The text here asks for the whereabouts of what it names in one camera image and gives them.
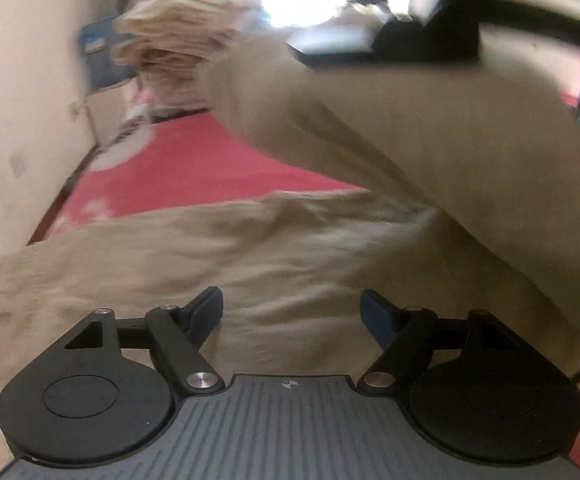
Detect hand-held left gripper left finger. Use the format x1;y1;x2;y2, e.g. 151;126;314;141
62;286;224;395

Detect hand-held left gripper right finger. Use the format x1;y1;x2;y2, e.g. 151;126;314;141
359;289;518;395

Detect khaki pants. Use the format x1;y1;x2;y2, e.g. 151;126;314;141
0;35;580;461

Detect red floral blanket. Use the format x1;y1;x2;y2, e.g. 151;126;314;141
27;87;580;480

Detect cream folded garment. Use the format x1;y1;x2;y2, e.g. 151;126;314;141
111;0;272;112

